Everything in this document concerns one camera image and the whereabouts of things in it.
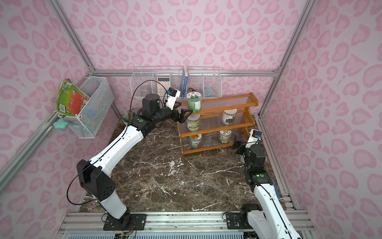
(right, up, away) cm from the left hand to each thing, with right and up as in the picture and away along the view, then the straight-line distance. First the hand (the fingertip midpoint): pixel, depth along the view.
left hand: (184, 103), depth 74 cm
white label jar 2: (+25, -5, +14) cm, 29 cm away
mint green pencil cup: (-42, -5, +27) cm, 50 cm away
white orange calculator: (-15, +16, +20) cm, 30 cm away
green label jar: (+4, -9, +12) cm, 15 cm away
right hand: (+30, -16, +3) cm, 35 cm away
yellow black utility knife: (+3, +13, +24) cm, 27 cm away
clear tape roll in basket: (-28, +10, +22) cm, 37 cm away
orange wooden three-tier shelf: (+22, -9, +21) cm, 32 cm away
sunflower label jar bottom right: (+24, -17, +22) cm, 37 cm away
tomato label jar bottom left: (+6, -20, +20) cm, 29 cm away
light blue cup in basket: (+14, +12, +27) cm, 33 cm away
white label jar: (+35, -33, +21) cm, 52 cm away
